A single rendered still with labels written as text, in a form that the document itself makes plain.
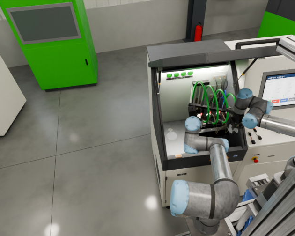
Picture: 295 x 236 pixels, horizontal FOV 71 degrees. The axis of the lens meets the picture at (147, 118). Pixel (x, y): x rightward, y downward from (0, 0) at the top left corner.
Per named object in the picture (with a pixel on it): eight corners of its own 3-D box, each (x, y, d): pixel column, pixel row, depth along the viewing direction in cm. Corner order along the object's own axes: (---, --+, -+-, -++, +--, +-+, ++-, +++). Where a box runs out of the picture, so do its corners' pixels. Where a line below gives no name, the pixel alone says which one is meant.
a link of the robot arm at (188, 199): (197, 220, 115) (215, 219, 66) (170, 216, 117) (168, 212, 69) (198, 197, 120) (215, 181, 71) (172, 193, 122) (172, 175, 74)
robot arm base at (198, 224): (224, 231, 118) (228, 224, 111) (199, 239, 116) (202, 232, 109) (211, 205, 129) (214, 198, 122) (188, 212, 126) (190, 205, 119)
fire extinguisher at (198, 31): (195, 47, 504) (197, 24, 467) (192, 44, 515) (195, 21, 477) (201, 46, 507) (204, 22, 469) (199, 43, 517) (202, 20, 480)
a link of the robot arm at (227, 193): (253, 207, 65) (227, 132, 108) (216, 202, 66) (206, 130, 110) (245, 232, 70) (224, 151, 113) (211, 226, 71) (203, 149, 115)
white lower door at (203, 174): (165, 206, 223) (165, 172, 176) (164, 203, 225) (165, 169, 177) (223, 197, 227) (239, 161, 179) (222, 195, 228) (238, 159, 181)
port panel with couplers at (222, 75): (208, 102, 197) (213, 74, 175) (207, 100, 199) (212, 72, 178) (221, 100, 198) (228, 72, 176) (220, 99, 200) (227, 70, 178)
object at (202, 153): (167, 170, 176) (167, 159, 165) (166, 166, 179) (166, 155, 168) (238, 161, 179) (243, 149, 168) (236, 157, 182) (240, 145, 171)
